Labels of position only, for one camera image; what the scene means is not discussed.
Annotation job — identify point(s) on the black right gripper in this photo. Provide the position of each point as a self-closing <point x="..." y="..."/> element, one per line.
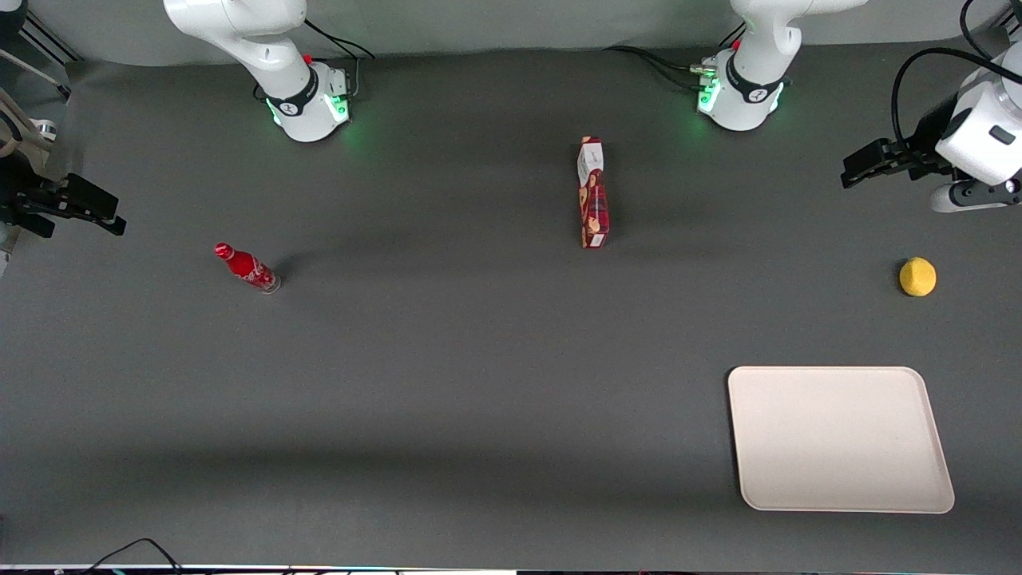
<point x="17" y="194"/>

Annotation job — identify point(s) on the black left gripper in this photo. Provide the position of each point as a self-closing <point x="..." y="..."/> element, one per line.
<point x="926" y="144"/>

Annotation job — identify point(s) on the red cookie box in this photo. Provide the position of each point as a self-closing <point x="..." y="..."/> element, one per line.
<point x="593" y="200"/>

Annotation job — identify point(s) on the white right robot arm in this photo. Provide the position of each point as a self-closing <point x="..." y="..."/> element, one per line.
<point x="307" y="112"/>

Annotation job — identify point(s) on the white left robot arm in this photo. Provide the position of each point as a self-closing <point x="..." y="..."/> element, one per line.
<point x="742" y="104"/>

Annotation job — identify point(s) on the beige plastic tray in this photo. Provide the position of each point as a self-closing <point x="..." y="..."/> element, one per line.
<point x="838" y="439"/>

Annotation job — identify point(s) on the yellow lemon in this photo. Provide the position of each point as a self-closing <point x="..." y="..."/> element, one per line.
<point x="917" y="277"/>

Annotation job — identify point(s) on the red cola bottle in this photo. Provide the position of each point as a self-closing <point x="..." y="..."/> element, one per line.
<point x="247" y="269"/>

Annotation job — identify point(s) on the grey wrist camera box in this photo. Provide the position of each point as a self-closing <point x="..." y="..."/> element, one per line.
<point x="970" y="194"/>

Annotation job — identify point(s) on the metal frame bars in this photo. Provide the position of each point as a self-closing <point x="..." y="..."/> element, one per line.
<point x="48" y="44"/>

